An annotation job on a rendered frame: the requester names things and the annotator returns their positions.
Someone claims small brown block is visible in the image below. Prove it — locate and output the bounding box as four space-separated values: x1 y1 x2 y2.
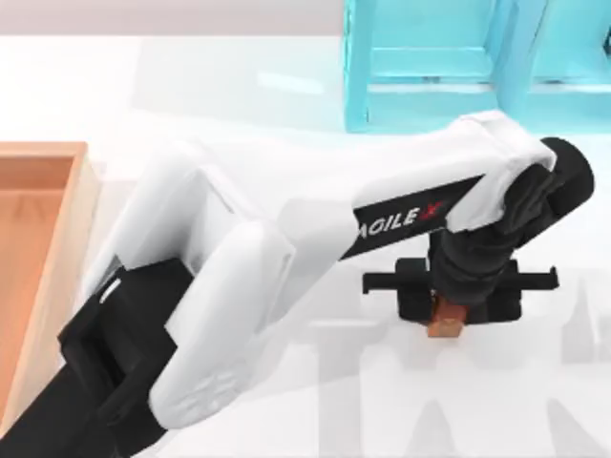
426 294 468 341

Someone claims light blue rack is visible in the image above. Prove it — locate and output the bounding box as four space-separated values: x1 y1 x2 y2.
340 0 611 135

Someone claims shallow salmon-coloured box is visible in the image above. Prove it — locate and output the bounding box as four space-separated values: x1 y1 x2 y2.
0 140 90 433

